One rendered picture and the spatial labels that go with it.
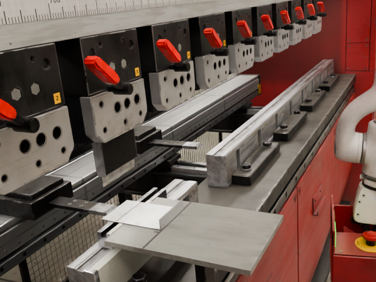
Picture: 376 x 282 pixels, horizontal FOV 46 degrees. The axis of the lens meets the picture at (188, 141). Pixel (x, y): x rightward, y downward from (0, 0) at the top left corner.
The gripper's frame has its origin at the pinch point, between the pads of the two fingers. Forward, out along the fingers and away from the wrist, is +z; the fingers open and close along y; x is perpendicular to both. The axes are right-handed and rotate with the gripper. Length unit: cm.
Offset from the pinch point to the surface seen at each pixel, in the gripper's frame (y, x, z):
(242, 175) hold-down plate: -34.4, 1.4, -13.3
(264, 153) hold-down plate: -30.3, 19.5, -13.7
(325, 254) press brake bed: -3, 101, 70
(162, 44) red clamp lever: -44, -36, -53
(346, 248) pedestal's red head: -7.0, -12.3, -3.2
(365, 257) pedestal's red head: -2.9, -15.0, -3.0
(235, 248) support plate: -28, -51, -24
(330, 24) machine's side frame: -10, 169, -41
